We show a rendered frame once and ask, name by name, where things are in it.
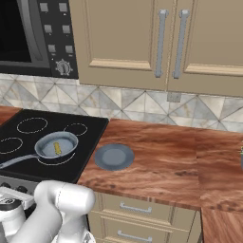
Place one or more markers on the beige cupboard door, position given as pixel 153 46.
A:
pixel 215 38
pixel 120 31

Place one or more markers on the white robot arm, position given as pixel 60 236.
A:
pixel 63 205

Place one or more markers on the beige cabinet panel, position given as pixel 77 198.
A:
pixel 186 228

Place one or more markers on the black microwave oven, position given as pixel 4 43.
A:
pixel 60 38

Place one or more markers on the grey round plate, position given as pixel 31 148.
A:
pixel 114 157

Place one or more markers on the grey wall outlet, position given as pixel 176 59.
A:
pixel 173 97

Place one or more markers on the black stove knob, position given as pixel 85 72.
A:
pixel 22 189
pixel 5 186

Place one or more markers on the beige drawer front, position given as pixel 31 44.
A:
pixel 158 204
pixel 107 228

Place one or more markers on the grey frying pan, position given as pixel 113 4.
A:
pixel 68 144

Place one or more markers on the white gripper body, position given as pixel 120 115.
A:
pixel 15 193

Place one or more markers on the black hob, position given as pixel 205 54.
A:
pixel 91 139

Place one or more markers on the yellow butter stick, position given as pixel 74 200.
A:
pixel 57 148

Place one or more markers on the grey microwave knob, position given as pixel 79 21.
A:
pixel 63 67

